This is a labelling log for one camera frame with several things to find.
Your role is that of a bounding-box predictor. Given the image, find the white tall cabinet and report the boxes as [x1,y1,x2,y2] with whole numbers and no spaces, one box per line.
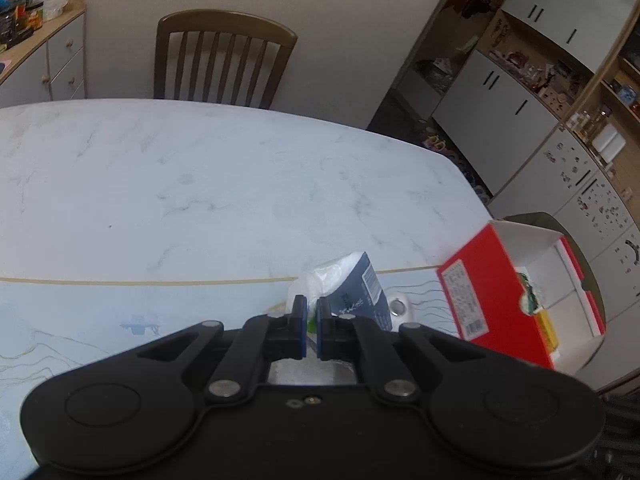
[429,0,640,391]

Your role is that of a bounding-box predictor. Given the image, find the row of shoes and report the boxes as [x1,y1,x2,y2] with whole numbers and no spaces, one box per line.
[420,127,492,205]

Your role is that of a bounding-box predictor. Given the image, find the green snack packet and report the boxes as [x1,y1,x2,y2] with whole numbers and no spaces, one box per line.
[516,272,542,316]

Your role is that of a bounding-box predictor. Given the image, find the brown wooden chair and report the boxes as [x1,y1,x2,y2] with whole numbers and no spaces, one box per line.
[153,9,298,110]

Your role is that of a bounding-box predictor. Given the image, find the red white cardboard box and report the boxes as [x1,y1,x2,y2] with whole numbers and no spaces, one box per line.
[437,220,606,375]

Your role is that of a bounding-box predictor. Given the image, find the white navy tissue pack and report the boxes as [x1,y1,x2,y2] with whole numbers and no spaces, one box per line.
[286,252,393,333]

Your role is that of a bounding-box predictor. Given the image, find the white wooden sideboard cabinet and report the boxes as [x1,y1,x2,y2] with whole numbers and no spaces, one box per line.
[0,0,87,108]

